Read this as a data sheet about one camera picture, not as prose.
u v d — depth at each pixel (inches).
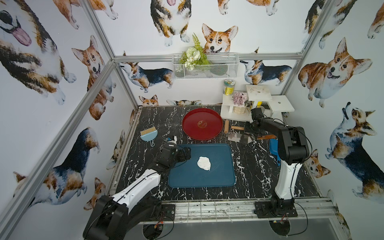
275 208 26.6
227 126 42.0
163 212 28.9
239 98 37.6
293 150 22.0
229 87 40.7
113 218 15.6
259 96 37.8
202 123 43.5
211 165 34.7
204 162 35.5
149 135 41.2
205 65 33.0
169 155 25.2
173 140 30.7
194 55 30.8
